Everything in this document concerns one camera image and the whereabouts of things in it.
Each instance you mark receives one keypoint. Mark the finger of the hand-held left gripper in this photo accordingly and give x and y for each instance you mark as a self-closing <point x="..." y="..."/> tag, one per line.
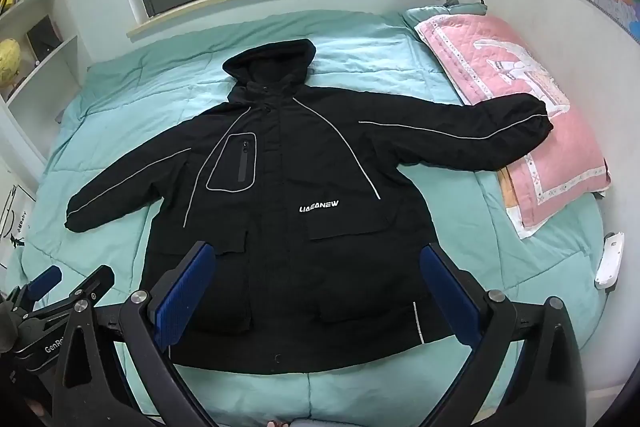
<point x="97" y="281"/>
<point x="45" y="281"/>

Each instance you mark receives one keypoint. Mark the white handheld device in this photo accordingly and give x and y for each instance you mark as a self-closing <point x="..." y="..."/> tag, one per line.
<point x="611" y="259"/>

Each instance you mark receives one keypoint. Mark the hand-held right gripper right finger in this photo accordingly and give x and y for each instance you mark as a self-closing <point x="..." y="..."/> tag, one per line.
<point x="450" y="297"/>

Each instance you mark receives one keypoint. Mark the white bookshelf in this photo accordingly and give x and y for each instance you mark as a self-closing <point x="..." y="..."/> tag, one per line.
<point x="45" y="67"/>

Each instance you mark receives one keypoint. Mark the yellow plush toy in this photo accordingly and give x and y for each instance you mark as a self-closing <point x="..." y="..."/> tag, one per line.
<point x="7" y="62"/>

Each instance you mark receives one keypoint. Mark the teal quilt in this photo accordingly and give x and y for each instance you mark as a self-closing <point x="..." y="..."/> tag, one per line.
<point x="150" y="107"/>

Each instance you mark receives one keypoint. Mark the pink quilted pillow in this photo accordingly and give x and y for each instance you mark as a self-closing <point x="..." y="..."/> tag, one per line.
<point x="475" y="52"/>

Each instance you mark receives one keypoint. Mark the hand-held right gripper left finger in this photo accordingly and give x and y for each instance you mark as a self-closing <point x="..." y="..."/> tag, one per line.
<point x="182" y="294"/>

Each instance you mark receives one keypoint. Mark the black hooded jacket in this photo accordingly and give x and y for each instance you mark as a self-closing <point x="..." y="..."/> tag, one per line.
<point x="300" y="157"/>

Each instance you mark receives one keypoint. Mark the teal pillow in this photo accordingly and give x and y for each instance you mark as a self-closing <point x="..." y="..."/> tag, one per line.
<point x="435" y="11"/>

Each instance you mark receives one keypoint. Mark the black box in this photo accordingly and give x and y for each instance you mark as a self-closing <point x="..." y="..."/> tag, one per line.
<point x="42" y="36"/>

